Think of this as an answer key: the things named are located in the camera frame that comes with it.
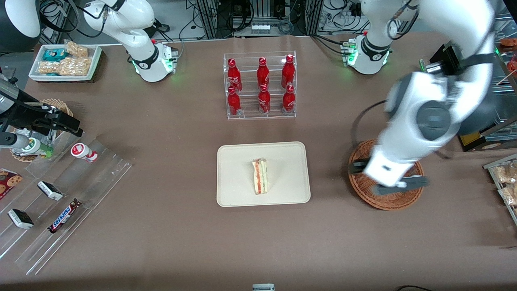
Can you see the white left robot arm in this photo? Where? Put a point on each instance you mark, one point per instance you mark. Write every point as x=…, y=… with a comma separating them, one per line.
x=412, y=97

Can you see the white green drink bottle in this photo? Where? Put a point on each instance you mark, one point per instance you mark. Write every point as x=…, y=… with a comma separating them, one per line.
x=34, y=147

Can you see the grey tray with pastries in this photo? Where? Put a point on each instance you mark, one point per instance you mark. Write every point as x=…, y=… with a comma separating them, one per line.
x=490, y=167

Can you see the large rice cracker pack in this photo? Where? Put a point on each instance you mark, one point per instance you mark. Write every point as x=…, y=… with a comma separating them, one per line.
x=66, y=66

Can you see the large brown wicker basket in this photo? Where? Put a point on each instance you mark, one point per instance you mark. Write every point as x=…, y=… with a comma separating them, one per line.
x=363, y=190

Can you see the clear acrylic stepped display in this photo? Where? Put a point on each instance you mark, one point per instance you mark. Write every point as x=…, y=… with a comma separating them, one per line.
x=97, y=178

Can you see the teal snack packet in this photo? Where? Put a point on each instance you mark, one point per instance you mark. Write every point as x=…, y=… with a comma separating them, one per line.
x=54, y=54

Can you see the small rice cracker pack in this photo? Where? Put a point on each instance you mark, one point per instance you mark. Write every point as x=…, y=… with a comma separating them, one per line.
x=76, y=49

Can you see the white snack tray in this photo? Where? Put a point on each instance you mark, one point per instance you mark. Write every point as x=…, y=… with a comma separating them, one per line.
x=95, y=60

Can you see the clear acrylic bottle rack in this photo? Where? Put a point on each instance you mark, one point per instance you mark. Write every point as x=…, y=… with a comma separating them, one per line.
x=248, y=113

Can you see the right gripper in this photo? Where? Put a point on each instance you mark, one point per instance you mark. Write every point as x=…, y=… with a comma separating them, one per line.
x=25, y=111

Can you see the black white snack bar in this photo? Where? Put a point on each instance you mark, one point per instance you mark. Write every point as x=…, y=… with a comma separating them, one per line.
x=20, y=218
x=49, y=190

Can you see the red white yogurt bottle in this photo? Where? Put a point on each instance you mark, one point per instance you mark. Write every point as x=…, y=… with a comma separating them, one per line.
x=83, y=152

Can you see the triangular sandwich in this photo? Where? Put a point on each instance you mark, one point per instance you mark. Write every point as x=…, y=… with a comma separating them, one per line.
x=260, y=178

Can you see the white labelled object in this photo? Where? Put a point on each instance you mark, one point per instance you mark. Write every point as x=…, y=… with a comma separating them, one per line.
x=263, y=287

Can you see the black sealing machine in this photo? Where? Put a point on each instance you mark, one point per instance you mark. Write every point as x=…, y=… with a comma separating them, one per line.
x=444, y=56

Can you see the orange food item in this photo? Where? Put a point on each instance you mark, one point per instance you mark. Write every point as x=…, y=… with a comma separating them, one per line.
x=509, y=41

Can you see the wrapped pastry pack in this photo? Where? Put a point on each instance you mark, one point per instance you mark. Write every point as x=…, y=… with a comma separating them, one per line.
x=509, y=195
x=507, y=173

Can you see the white power strip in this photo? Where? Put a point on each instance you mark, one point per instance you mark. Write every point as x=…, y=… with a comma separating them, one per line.
x=260, y=29

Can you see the chocolate chip cookie pack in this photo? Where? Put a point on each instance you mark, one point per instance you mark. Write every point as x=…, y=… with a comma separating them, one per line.
x=10, y=182

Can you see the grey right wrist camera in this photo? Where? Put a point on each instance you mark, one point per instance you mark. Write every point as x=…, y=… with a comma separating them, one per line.
x=14, y=141

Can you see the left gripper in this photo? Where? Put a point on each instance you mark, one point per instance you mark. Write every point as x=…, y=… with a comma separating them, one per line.
x=358, y=165

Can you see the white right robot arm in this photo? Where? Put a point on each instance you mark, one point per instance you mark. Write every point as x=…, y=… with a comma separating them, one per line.
x=137, y=40

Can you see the aluminium equipment frame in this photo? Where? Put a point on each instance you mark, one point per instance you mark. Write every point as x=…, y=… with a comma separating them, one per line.
x=210, y=18

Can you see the small wicker basket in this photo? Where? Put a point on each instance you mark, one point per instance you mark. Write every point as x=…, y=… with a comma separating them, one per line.
x=60, y=106

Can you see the Snickers bar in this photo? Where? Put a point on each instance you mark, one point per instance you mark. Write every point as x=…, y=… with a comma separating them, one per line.
x=64, y=216

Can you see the cream plastic tray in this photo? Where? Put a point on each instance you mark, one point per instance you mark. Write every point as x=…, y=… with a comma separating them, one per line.
x=234, y=173

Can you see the red cola bottle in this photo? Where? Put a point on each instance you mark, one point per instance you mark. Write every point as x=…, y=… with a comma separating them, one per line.
x=234, y=76
x=264, y=101
x=288, y=100
x=288, y=72
x=263, y=74
x=233, y=103

